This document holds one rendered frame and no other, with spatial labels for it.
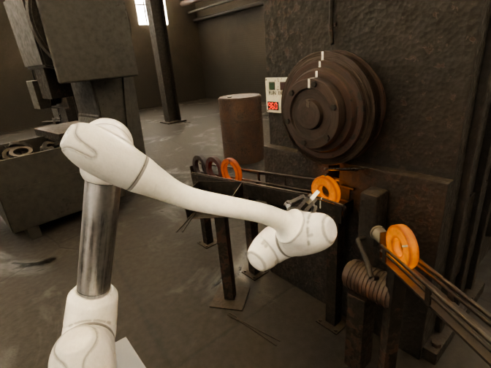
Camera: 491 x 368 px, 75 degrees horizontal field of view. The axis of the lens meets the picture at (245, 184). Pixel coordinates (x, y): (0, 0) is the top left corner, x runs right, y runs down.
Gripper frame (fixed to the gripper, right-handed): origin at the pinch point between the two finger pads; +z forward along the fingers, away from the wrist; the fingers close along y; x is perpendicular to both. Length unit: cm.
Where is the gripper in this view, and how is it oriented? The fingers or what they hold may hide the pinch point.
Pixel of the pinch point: (313, 196)
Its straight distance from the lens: 128.0
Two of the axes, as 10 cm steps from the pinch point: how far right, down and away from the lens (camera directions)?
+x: 3.9, -6.0, -7.0
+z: 5.6, -4.5, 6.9
